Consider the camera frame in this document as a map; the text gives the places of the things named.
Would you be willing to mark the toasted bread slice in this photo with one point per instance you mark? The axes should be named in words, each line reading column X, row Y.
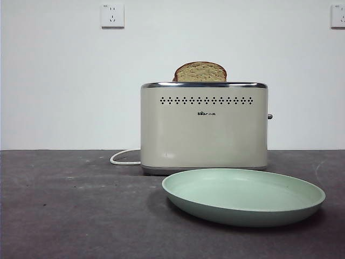
column 200, row 73

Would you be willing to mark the pale green round plate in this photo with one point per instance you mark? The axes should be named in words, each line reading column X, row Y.
column 242, row 194

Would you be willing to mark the cream two-slot toaster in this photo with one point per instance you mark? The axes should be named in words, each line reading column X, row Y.
column 205, row 135

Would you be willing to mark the white wall socket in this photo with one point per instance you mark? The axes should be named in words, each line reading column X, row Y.
column 113, row 16
column 339, row 16

